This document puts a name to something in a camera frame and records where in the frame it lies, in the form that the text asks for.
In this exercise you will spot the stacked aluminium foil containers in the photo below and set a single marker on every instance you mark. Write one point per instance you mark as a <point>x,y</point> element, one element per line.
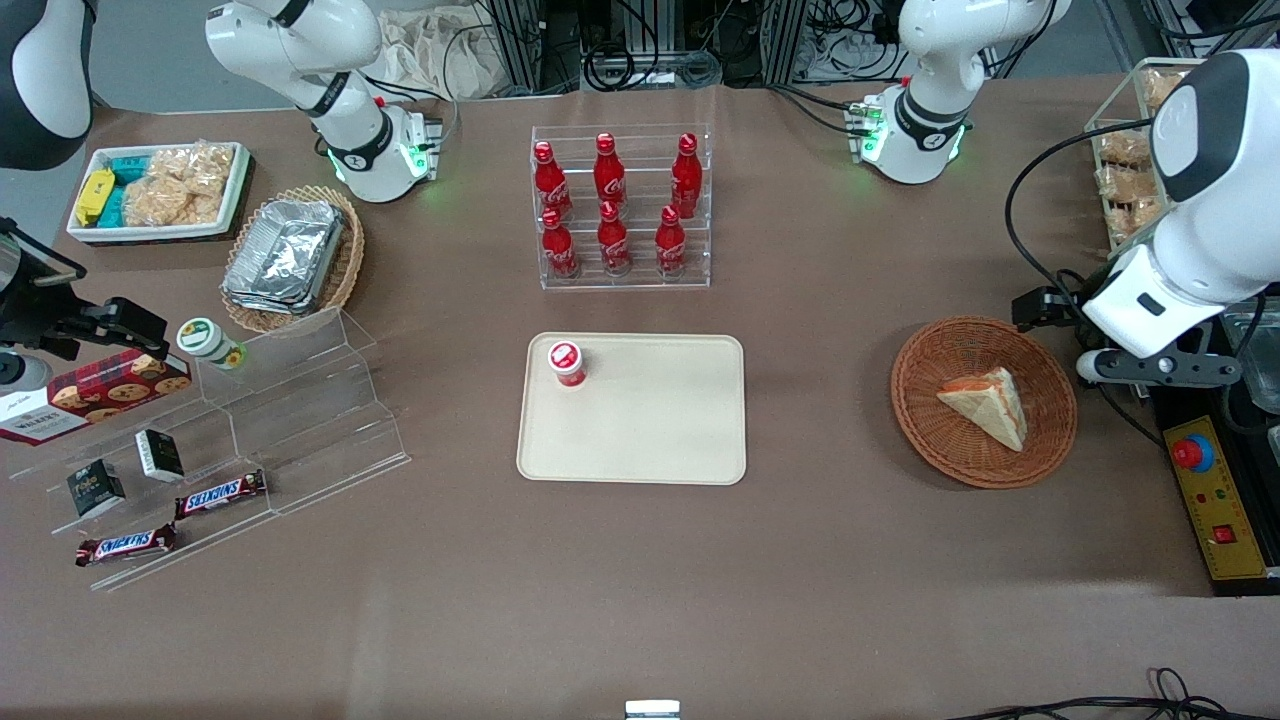
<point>285,255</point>

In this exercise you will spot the red lid yogurt cup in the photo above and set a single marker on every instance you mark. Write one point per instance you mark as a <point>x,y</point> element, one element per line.
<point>567,362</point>

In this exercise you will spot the beige cloth bag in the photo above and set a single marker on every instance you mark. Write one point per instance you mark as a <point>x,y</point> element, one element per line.
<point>440,55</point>

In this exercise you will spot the small silver white device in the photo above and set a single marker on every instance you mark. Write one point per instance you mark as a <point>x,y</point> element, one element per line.
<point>652,710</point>

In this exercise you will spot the red cola bottle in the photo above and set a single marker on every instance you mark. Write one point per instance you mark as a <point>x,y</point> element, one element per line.
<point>613,240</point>
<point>609,170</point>
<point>670,242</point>
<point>559,245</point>
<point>686,175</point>
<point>551,180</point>

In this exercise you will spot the yellow snack pack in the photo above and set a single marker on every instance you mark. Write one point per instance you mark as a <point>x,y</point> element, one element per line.
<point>95,195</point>

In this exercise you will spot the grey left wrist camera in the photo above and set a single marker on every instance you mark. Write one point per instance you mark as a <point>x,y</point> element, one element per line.
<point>1160,368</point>

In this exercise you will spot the clear bag rice crackers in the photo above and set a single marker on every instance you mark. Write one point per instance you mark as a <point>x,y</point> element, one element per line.
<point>180,185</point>

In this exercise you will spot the brown Snickers bar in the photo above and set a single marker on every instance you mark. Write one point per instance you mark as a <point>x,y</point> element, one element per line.
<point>220,494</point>
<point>126,545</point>

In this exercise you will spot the round brown wicker basket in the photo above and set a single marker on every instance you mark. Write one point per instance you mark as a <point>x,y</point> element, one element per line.
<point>940,440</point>

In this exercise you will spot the oval tan wicker basket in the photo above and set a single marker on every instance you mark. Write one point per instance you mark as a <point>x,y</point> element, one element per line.
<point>350,250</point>

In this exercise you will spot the triangular white bread sandwich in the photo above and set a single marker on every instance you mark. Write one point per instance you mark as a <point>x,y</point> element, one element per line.
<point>992,405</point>

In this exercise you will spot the black countertop appliance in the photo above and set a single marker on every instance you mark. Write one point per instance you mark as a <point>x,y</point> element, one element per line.
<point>1170,500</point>

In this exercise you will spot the clear acrylic bottle rack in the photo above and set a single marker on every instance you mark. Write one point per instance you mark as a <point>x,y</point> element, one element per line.
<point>640,282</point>

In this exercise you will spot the green lid white jar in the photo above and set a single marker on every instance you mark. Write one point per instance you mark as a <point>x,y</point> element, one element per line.
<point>208,342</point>

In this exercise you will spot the small black white box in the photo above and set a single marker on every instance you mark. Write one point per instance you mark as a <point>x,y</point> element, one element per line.
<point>160,455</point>

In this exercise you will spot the yellow control panel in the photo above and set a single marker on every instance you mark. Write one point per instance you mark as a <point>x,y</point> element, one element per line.
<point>1215,520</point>

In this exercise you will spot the teal snack pack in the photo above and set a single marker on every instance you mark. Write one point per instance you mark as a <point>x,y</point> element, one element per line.
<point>128,166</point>

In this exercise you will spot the small black green box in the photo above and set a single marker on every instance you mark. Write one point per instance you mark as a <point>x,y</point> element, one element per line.
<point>96,488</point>

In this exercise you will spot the steel pan insert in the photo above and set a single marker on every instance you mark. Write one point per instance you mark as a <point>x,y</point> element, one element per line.
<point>1262,370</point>

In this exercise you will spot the red emergency stop button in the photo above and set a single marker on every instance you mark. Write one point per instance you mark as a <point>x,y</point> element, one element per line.
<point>1192,454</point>

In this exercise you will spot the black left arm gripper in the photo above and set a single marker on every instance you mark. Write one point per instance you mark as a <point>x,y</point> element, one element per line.
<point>1040,306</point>

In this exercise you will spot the red tartan cookie box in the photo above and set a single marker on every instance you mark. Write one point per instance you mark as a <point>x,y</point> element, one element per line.
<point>90,395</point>

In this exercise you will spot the white rectangular snack bin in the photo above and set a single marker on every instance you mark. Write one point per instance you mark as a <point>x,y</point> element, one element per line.
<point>160,232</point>

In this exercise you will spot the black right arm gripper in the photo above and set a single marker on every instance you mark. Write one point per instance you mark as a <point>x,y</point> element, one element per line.
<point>38,318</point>

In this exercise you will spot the beige plastic serving tray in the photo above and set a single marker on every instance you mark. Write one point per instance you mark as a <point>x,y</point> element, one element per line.
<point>650,420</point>

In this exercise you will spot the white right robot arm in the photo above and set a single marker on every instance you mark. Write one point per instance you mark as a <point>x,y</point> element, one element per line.
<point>352,135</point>

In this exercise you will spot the clear acrylic step shelf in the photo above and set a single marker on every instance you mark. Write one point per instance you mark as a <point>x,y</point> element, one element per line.
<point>300,430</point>

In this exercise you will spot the bagged fried snack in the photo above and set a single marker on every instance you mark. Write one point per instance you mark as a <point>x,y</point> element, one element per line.
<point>1130,220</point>
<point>1125,183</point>
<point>1160,88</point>
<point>1122,148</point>

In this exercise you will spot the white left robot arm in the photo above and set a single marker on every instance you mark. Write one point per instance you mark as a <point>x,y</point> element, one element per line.
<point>1215,160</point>

